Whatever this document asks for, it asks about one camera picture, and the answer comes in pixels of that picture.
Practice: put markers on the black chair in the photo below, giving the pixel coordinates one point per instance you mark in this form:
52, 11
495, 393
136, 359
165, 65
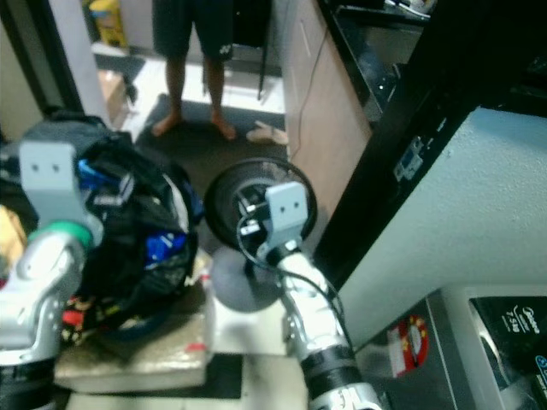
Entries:
261, 51

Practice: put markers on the yellow cloth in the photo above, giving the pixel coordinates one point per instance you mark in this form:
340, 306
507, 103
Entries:
8, 248

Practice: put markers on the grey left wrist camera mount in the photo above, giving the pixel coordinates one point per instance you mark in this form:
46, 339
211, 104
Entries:
47, 175

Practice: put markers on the silver metal window latch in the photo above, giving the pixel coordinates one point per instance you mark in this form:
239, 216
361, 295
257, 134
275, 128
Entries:
410, 158

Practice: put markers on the black clothes pile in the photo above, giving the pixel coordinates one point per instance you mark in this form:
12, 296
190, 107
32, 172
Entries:
137, 205

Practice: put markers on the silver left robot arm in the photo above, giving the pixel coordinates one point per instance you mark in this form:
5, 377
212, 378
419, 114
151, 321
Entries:
34, 299

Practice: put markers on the dark glass washer lid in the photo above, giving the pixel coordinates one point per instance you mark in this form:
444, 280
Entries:
513, 350

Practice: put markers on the black window frame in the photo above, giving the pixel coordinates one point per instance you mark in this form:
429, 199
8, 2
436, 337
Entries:
444, 102

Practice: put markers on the red round washer sticker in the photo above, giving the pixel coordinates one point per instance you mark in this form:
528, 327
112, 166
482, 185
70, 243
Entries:
408, 342

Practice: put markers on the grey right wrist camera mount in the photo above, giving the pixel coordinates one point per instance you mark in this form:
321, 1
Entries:
286, 209

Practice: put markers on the grey floor mat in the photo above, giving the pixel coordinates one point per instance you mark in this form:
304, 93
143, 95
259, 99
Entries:
188, 149

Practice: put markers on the brown wooden cabinet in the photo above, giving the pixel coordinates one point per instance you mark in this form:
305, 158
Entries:
325, 102

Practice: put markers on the white door frame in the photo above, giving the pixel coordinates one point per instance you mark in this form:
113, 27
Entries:
73, 43

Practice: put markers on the barefoot person in dark shorts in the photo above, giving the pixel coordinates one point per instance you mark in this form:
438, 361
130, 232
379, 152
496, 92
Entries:
192, 26

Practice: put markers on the bubble wrap parcel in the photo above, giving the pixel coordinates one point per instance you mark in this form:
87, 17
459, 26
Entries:
137, 363

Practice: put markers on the brown cardboard box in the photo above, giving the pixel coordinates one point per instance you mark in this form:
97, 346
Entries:
111, 90

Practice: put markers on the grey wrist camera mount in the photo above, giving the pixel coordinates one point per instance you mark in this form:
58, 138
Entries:
47, 175
286, 209

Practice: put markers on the silver top-loading washing machine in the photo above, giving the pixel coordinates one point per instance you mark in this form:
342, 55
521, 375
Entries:
453, 359

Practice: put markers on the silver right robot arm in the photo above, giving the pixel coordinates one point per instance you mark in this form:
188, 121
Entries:
312, 316

